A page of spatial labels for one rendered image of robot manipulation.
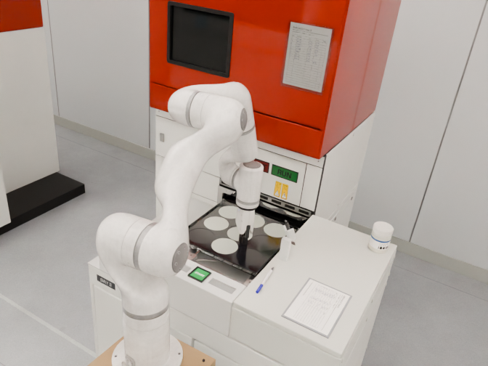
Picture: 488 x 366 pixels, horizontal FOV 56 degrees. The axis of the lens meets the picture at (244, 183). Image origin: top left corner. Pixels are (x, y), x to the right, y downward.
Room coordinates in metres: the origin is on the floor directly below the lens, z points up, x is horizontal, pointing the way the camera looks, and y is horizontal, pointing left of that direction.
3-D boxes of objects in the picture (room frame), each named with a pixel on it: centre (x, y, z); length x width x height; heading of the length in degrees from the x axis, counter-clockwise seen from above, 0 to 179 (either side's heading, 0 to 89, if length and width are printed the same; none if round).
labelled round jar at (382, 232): (1.41, -0.51, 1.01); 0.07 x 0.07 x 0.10
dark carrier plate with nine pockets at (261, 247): (1.51, 0.00, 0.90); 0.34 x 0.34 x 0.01; 63
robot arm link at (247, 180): (1.44, -0.02, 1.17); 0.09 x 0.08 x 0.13; 59
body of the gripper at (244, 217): (1.44, -0.02, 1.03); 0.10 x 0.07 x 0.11; 14
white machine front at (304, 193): (1.80, 0.07, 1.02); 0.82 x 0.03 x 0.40; 63
